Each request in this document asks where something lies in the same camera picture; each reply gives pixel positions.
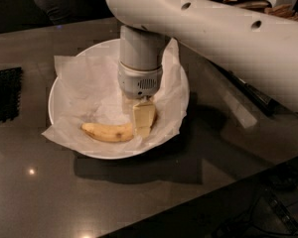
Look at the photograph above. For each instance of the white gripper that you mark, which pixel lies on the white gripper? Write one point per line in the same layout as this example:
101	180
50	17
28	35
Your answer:
139	82

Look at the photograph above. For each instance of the yellow banana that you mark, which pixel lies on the yellow banana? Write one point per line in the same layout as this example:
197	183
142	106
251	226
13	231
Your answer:
109	133

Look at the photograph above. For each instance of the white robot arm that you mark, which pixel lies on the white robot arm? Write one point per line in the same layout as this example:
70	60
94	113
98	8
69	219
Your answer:
260	49

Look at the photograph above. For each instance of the white bowl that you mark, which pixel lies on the white bowl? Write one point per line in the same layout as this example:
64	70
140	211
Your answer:
63	99

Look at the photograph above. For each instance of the white paper liner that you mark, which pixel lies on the white paper liner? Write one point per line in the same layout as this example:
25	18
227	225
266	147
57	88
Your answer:
86	83

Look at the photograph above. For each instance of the person in dark clothes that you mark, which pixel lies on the person in dark clothes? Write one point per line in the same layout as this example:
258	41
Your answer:
70	11

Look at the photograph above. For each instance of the black condiment caddy rack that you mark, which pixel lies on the black condiment caddy rack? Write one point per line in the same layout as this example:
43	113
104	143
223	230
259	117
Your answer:
263	102

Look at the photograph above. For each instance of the black grid mat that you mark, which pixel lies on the black grid mat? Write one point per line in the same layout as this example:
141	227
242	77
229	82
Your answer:
10	92

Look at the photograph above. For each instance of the black napkin dispenser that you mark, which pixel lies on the black napkin dispenser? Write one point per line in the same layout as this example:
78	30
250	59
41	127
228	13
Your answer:
254	5

